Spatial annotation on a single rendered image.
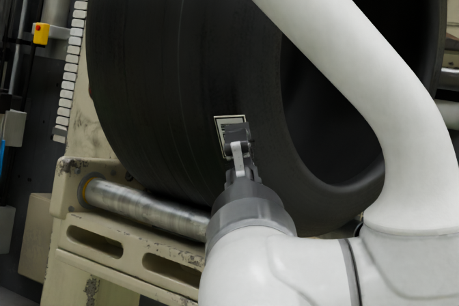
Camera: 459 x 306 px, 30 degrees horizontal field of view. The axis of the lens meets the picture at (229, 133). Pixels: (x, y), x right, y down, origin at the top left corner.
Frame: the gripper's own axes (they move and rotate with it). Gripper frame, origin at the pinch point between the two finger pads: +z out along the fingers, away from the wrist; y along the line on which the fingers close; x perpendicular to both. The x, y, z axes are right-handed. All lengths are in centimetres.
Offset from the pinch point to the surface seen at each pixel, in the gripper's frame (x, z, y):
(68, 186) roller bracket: -28.0, 25.9, 15.4
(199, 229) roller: -8.0, 10.2, 17.4
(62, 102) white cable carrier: -31, 50, 11
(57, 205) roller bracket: -30.1, 24.6, 17.6
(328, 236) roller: 10.7, 25.7, 32.5
